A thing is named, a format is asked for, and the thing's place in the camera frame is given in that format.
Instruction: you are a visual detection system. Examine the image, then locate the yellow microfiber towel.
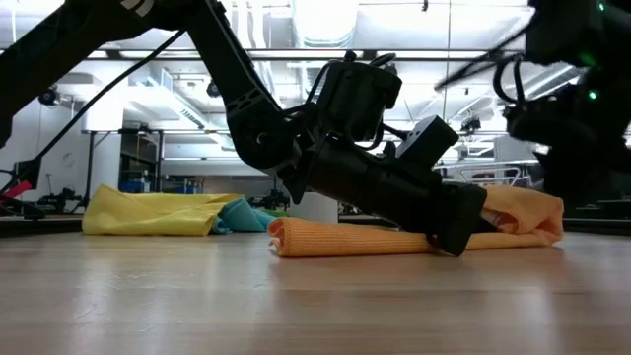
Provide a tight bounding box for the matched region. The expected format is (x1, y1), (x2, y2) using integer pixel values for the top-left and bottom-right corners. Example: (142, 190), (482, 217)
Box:
(81, 184), (243, 237)

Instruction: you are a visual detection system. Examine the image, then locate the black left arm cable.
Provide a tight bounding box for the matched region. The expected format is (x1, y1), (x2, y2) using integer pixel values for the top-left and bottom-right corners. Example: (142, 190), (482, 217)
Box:
(0, 29), (187, 194)

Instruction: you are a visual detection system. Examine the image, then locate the white round plant pot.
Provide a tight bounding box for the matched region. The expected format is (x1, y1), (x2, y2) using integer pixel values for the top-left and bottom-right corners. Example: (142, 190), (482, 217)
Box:
(290, 191), (340, 224)

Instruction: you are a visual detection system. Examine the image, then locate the orange microfiber towel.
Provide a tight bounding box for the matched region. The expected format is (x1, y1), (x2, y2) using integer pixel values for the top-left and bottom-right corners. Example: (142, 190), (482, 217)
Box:
(267, 184), (566, 258)

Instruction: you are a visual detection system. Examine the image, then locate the black shelf rack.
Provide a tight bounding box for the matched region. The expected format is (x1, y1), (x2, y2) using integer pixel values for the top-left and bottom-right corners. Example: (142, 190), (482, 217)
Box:
(116, 127), (165, 194)

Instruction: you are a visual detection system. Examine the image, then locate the small black monitor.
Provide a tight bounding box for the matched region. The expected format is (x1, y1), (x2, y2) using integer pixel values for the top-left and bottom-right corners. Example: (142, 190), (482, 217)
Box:
(9, 157), (43, 191)

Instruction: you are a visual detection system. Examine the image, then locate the red object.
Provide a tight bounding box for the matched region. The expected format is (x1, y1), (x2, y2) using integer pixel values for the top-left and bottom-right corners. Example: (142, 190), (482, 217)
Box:
(0, 179), (35, 201)

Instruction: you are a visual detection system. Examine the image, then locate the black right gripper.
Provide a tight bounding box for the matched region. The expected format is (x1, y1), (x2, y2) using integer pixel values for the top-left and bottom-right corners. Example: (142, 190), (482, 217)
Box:
(535, 141), (631, 199)

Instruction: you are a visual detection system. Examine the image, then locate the blue microfiber towel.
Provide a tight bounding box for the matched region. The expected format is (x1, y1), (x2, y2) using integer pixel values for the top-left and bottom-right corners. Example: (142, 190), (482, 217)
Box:
(211, 196), (277, 234)

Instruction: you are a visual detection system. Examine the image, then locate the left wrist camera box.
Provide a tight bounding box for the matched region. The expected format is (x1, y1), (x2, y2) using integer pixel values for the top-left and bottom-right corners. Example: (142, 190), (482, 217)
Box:
(396, 114), (460, 169)

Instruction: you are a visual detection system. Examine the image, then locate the white cabinet box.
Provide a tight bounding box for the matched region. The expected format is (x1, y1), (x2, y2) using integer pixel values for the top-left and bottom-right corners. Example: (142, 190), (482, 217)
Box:
(81, 96), (124, 133)

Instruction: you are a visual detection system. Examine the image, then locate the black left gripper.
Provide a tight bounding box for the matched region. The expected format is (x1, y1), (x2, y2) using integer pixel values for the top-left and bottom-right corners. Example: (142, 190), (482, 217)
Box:
(283, 135), (489, 257)

